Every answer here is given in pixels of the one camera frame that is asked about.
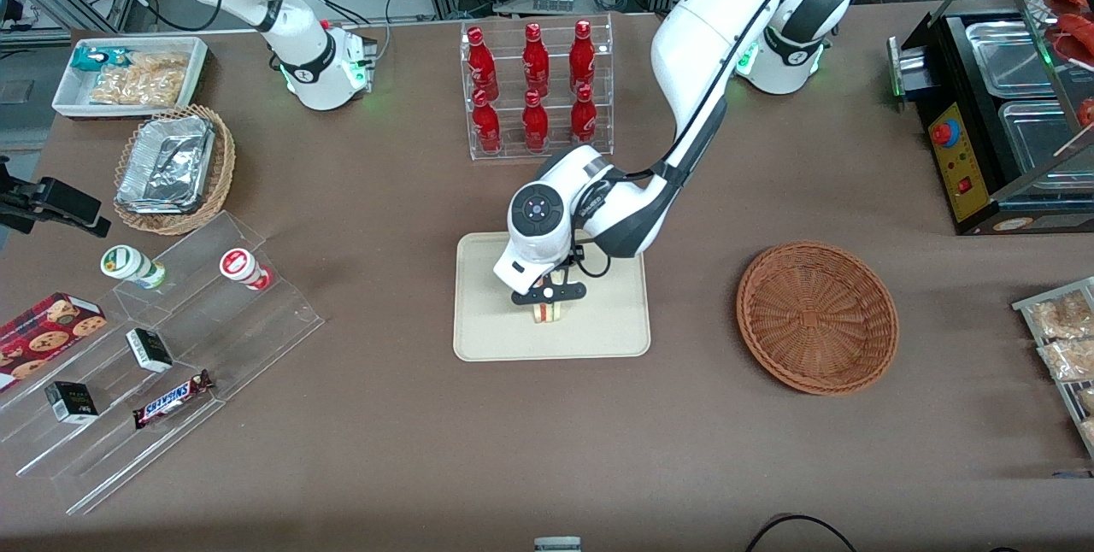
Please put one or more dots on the white rectangular snack bin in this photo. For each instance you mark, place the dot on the white rectangular snack bin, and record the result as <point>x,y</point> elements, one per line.
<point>68,99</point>

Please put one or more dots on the light wicker basket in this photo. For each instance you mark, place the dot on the light wicker basket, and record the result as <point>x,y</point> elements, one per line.
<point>224,167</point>

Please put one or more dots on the black hot food display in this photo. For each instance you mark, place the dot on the black hot food display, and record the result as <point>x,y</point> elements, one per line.
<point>957,167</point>

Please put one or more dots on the clear bag of snacks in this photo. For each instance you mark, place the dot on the clear bag of snacks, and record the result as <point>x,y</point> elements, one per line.
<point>1061,317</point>
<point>1070,358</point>

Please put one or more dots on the red strawberry yogurt cup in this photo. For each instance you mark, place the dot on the red strawberry yogurt cup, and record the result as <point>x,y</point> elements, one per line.
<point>244,268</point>

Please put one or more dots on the small grey box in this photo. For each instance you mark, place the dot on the small grey box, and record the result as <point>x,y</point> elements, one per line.
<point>557,544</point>

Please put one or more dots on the brown round wicker basket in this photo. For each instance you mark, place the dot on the brown round wicker basket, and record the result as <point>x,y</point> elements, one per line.
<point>816,317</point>

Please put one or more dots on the red soda bottle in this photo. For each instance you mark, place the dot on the red soda bottle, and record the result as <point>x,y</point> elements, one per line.
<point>485,123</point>
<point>584,116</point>
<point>582,56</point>
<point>481,61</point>
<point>535,120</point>
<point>536,56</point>

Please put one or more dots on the clear acrylic stepped shelf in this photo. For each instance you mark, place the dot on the clear acrylic stepped shelf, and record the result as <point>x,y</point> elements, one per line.
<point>248,338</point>

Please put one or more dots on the layered sandwich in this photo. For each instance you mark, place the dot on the layered sandwich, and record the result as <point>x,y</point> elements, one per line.
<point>549,314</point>

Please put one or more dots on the silver foil container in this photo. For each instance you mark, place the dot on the silver foil container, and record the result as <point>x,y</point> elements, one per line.
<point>167,163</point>

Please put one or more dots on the Snickers chocolate bar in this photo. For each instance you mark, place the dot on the Snickers chocolate bar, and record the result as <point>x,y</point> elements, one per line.
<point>173,399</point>

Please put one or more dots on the small black carton box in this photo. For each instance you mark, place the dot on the small black carton box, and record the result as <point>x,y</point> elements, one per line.
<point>71,402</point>
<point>149,349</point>

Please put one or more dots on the beige plastic tray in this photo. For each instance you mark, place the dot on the beige plastic tray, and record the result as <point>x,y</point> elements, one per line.
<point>615,321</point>

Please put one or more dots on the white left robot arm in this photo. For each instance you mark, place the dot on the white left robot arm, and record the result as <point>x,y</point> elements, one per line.
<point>701,48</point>

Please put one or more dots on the green sunflower yogurt cup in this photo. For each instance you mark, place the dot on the green sunflower yogurt cup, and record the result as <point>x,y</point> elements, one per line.
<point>128,264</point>

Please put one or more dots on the clear bag of crackers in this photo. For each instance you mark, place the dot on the clear bag of crackers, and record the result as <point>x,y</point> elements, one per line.
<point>145,82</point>

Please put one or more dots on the clear acrylic bottle rack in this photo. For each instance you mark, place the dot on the clear acrylic bottle rack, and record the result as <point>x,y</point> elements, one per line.
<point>602,133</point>

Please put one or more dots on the green snack packet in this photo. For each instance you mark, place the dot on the green snack packet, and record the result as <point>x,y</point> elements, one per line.
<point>90,58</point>

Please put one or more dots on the red tartan cookie box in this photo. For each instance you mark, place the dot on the red tartan cookie box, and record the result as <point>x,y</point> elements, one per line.
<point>47,330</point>

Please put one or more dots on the grey snack tray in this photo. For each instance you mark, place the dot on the grey snack tray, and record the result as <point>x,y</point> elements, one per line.
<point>1026,306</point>

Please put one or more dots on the steel food pan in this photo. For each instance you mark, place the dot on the steel food pan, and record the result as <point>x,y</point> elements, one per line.
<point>1008,56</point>
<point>1038,142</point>

